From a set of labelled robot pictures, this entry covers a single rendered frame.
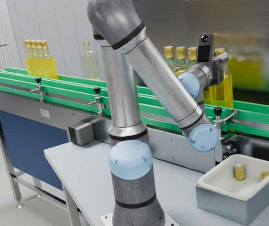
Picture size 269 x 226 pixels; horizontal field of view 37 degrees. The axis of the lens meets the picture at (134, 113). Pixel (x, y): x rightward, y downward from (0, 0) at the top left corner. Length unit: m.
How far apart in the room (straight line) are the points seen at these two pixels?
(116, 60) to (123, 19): 0.18
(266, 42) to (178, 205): 0.63
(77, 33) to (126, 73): 3.56
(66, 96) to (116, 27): 1.04
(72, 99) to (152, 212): 0.94
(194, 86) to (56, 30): 3.56
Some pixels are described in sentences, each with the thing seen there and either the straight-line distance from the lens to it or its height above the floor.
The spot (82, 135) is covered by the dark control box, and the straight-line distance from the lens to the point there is 1.78.
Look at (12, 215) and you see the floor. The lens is 2.92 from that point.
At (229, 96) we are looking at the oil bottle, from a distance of 1.45.
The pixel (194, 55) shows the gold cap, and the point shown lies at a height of 1.14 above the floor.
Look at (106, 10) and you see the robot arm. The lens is 0.95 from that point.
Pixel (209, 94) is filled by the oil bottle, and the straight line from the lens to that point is 1.46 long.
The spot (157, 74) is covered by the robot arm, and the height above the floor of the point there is 1.21.
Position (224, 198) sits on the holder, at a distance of 1.18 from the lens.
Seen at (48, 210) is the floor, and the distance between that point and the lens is 2.84.
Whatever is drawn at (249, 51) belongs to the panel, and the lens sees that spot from 1.50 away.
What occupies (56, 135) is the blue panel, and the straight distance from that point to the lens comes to 2.14.
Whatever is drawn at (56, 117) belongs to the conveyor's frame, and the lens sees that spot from 2.03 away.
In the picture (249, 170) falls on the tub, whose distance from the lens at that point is 1.36.
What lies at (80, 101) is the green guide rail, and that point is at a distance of 1.86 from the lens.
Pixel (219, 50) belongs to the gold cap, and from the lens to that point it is 1.40.
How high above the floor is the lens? 1.46
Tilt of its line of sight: 20 degrees down
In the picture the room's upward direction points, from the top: 8 degrees counter-clockwise
